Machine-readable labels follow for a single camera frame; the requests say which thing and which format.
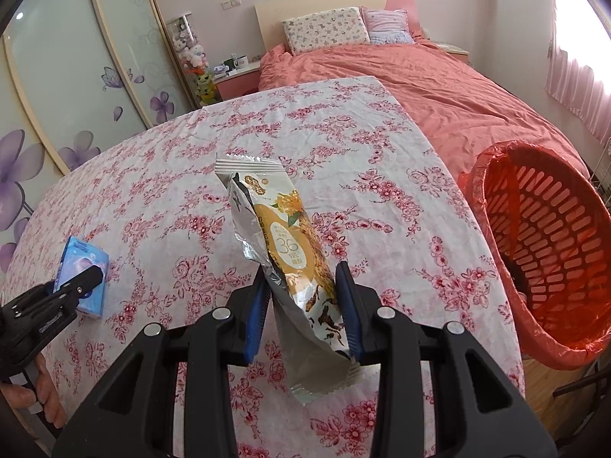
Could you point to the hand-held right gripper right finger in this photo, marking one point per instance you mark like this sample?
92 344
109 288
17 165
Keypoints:
346 305

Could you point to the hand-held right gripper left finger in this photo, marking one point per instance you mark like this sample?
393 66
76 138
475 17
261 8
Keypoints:
255 315

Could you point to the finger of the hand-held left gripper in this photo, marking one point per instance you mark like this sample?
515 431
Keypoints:
83 282

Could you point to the blue tissue box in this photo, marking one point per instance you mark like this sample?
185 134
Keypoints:
81 253

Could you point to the yellow and silver snack packet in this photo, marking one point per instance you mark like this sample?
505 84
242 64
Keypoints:
291 229

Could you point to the red plastic laundry basket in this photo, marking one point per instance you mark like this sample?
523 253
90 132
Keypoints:
525 338

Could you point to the orange plastic basket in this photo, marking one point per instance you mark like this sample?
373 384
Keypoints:
549 229

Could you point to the person's left hand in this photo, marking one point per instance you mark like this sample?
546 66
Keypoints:
47 393

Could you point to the floral tablecloth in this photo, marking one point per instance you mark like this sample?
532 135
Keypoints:
167 176

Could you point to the wardrobe with purple flower doors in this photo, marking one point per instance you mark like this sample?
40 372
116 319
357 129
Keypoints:
71 81

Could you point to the pink nightstand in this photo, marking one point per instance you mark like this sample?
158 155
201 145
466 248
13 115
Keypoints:
238 86

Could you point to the yellow plush toy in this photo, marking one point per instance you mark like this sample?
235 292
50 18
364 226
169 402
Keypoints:
206 88

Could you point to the salmon bed duvet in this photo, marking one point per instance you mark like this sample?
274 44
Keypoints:
405 76

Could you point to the black metal stand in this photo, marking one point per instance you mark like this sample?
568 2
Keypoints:
582 381

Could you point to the dark mug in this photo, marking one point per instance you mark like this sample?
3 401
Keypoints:
229 64

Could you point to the white mug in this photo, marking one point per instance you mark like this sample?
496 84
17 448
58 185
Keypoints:
241 62

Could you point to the glass case of plush toys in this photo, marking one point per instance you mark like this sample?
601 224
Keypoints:
184 33

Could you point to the floral pillow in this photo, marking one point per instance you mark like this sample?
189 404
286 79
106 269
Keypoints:
324 31

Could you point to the beige nightstand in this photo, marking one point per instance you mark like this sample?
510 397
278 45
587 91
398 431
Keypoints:
453 51

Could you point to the pink striped pillow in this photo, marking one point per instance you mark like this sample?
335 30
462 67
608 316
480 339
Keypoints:
389 26

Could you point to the wooden and pink headboard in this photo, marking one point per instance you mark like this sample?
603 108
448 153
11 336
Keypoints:
305 2

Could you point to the pink curtain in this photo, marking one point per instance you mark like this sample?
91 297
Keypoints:
573 71

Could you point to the white wall socket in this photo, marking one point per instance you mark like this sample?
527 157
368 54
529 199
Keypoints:
229 4

